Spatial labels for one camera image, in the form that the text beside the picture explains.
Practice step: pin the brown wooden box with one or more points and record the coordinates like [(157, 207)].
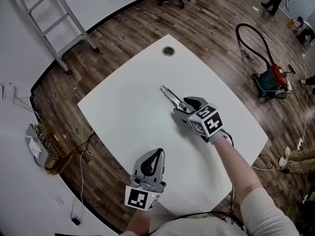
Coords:
[(57, 165)]

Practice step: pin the white wall socket plate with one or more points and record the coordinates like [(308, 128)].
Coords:
[(9, 93)]

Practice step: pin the yellow bottle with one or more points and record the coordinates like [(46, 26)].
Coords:
[(291, 22)]

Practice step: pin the grey aluminium ladder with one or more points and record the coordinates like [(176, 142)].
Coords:
[(46, 37)]

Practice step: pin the person's left forearm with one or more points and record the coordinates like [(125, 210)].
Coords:
[(139, 222)]

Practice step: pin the white router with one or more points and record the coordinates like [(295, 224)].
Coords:
[(35, 147)]

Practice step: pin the person's white shirt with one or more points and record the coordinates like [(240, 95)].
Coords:
[(265, 217)]

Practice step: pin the red and green vacuum cleaner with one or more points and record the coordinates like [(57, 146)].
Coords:
[(272, 79)]

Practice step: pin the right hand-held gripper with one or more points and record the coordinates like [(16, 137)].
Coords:
[(205, 122)]

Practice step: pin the black chair armrest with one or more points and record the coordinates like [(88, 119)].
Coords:
[(78, 234)]

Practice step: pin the small metal tool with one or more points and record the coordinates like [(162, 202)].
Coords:
[(172, 97)]

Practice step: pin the person's right forearm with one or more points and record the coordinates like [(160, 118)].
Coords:
[(233, 166)]

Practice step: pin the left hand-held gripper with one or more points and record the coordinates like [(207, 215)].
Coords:
[(137, 198)]

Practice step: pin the grey wall box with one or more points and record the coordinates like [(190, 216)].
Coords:
[(44, 160)]

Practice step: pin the black power adapter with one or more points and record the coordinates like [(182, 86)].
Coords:
[(75, 221)]

